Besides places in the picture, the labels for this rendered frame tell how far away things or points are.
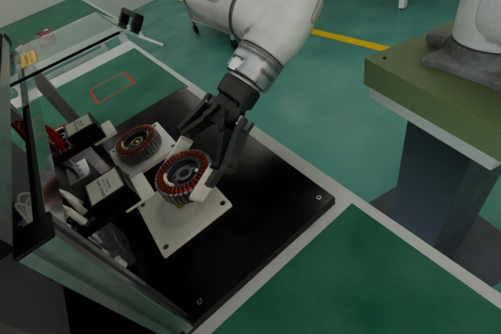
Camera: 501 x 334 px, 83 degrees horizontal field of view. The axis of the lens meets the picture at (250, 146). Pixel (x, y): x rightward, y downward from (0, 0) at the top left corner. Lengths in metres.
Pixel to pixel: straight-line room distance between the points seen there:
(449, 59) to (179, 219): 0.64
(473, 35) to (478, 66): 0.06
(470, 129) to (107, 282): 0.61
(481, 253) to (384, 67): 0.89
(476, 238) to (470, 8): 0.95
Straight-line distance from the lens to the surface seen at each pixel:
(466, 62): 0.72
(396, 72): 0.72
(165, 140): 0.76
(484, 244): 1.43
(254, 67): 0.49
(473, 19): 0.70
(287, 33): 0.50
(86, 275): 0.33
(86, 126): 0.69
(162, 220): 0.59
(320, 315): 0.48
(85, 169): 0.76
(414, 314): 0.48
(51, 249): 0.29
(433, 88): 0.69
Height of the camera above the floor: 1.21
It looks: 43 degrees down
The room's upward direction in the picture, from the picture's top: 20 degrees counter-clockwise
